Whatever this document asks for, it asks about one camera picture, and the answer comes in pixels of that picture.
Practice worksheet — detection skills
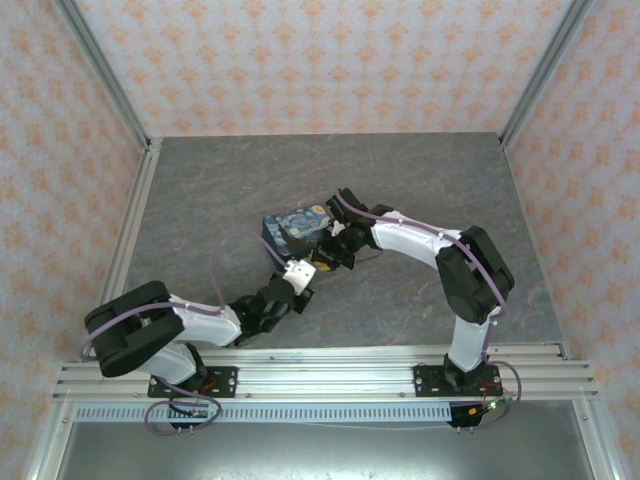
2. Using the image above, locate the starry night print tin box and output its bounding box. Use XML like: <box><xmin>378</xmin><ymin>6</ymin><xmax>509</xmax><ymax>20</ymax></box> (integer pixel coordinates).
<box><xmin>260</xmin><ymin>203</ymin><xmax>335</xmax><ymax>274</ymax></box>

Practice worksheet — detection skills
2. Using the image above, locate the grey metal panel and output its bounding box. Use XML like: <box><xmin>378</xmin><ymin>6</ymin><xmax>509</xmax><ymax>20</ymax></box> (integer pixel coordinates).
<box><xmin>54</xmin><ymin>422</ymin><xmax>596</xmax><ymax>480</ymax></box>

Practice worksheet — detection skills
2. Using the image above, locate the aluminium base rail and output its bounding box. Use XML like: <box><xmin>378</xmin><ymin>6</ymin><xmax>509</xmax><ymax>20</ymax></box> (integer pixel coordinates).
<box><xmin>52</xmin><ymin>341</ymin><xmax>599</xmax><ymax>401</ymax></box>

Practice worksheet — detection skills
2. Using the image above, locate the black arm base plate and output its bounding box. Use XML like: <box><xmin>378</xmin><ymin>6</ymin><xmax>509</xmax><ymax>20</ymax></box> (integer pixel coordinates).
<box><xmin>413</xmin><ymin>364</ymin><xmax>503</xmax><ymax>400</ymax></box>
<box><xmin>148</xmin><ymin>366</ymin><xmax>239</xmax><ymax>400</ymax></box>

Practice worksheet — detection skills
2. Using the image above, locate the white slotted cable duct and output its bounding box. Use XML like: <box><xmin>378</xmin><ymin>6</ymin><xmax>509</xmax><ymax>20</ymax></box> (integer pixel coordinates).
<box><xmin>74</xmin><ymin>403</ymin><xmax>454</xmax><ymax>424</ymax></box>

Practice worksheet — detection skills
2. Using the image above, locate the aluminium side frame rail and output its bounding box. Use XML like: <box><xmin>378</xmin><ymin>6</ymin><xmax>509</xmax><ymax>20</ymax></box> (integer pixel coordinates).
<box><xmin>79</xmin><ymin>142</ymin><xmax>162</xmax><ymax>361</ymax></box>

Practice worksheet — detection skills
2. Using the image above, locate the short purple cable loop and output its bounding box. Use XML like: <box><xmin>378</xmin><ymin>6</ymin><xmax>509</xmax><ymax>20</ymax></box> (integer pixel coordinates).
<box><xmin>144</xmin><ymin>391</ymin><xmax>226</xmax><ymax>436</ymax></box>
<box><xmin>457</xmin><ymin>362</ymin><xmax>524</xmax><ymax>434</ymax></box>

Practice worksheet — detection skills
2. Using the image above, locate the aluminium frame post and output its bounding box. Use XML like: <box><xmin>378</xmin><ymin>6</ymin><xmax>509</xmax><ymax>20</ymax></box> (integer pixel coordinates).
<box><xmin>53</xmin><ymin>0</ymin><xmax>164</xmax><ymax>154</ymax></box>
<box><xmin>498</xmin><ymin>0</ymin><xmax>596</xmax><ymax>151</ymax></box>
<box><xmin>24</xmin><ymin>399</ymin><xmax>76</xmax><ymax>480</ymax></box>
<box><xmin>572</xmin><ymin>399</ymin><xmax>621</xmax><ymax>480</ymax></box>

